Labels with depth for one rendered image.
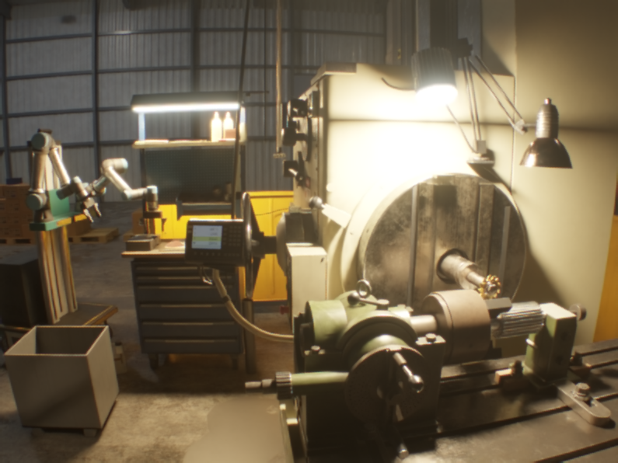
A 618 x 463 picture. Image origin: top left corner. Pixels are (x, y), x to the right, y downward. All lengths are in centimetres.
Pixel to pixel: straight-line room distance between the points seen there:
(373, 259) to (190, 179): 239
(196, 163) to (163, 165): 27
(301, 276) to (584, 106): 119
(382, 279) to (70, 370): 192
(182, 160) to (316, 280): 237
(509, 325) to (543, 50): 95
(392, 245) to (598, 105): 98
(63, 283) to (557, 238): 354
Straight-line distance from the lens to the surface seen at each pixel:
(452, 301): 106
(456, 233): 130
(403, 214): 123
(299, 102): 160
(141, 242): 313
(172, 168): 344
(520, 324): 119
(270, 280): 422
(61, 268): 385
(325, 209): 122
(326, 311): 96
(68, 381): 268
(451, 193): 127
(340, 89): 128
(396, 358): 81
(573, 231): 173
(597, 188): 179
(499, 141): 148
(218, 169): 338
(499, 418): 117
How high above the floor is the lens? 165
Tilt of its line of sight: 11 degrees down
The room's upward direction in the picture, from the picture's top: straight up
